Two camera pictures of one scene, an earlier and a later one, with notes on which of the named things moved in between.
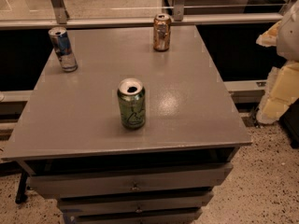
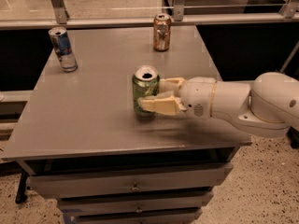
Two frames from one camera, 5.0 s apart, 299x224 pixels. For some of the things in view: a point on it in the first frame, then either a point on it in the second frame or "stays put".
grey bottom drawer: [136, 216] stays put
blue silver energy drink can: [64, 49] stays put
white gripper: [290, 36] to [196, 94]
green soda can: [132, 98] to [145, 83]
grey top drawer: [49, 185] stays put
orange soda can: [162, 32] stays put
